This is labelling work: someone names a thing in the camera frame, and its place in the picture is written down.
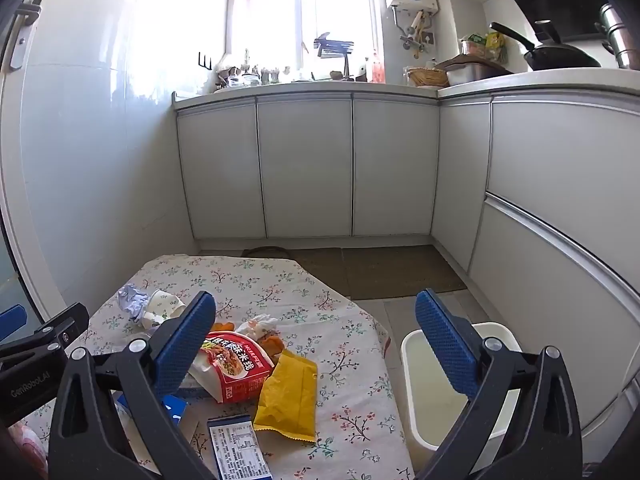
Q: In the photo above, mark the yellow snack packet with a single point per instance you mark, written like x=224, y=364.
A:
x=287, y=400

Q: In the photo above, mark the floral tablecloth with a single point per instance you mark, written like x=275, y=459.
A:
x=320, y=320

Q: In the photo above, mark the woven basket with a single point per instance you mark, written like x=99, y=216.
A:
x=427, y=77

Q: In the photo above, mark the green food packets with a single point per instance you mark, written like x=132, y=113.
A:
x=482, y=45

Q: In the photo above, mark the row of glass jars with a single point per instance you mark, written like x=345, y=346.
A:
x=250, y=77

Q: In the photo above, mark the red noodle packet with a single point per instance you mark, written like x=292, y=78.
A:
x=235, y=365

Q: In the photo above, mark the black wok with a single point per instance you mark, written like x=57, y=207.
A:
x=560, y=57

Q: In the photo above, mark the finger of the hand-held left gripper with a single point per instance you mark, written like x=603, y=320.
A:
x=60, y=327
x=12, y=317

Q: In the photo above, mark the white plastic bin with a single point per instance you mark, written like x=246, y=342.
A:
x=435, y=390

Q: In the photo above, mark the metal tray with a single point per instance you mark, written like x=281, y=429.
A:
x=475, y=74

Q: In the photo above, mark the kitchen window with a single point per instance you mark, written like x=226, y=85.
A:
x=300, y=10

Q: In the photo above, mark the small brown floor mat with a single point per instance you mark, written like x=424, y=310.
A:
x=322, y=270

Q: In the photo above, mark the long orange peel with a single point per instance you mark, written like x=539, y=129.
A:
x=274, y=347

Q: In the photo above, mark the dark slipper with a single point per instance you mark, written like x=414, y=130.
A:
x=265, y=251

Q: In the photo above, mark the flattened blue cardboard box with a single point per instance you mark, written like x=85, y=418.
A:
x=235, y=447

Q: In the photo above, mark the white cabinet drawer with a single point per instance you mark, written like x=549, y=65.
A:
x=550, y=310
x=570, y=170

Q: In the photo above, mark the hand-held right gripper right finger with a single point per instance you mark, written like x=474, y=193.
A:
x=445, y=340

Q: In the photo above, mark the crumpled white tissue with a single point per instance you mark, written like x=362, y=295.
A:
x=257, y=322

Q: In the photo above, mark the white paper cup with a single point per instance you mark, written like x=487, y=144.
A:
x=162, y=305

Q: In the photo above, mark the large brown floor mat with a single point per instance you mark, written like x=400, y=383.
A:
x=400, y=270

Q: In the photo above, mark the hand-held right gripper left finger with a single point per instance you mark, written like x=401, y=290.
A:
x=185, y=340

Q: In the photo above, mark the red bottle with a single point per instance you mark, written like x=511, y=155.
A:
x=378, y=67

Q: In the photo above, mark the narrow white cabinet door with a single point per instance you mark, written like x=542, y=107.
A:
x=460, y=180

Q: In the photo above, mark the pink patterned cloth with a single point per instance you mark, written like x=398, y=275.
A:
x=25, y=450

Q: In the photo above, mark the crumpled pale blue paper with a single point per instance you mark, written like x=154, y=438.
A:
x=131, y=302

